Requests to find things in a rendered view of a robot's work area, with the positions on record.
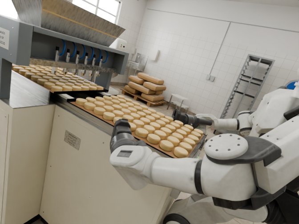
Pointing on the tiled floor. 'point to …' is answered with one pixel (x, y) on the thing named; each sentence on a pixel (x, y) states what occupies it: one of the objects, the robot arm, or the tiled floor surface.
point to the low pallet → (143, 98)
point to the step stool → (179, 102)
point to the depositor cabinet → (23, 154)
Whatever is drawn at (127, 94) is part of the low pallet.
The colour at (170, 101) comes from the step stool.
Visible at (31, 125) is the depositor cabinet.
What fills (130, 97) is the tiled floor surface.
